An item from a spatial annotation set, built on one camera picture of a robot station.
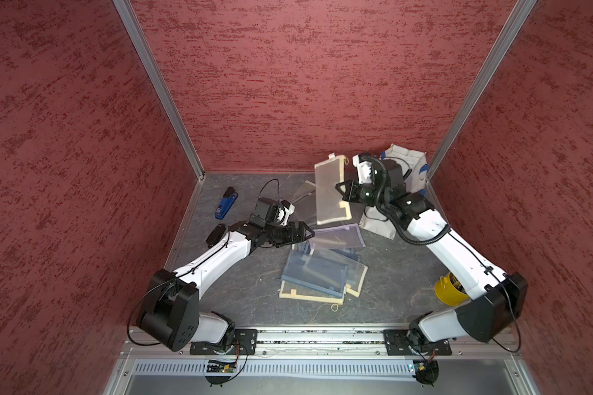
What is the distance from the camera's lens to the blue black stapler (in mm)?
1053

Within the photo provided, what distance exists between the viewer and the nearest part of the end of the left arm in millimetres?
711

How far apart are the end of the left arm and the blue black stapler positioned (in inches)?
16.6
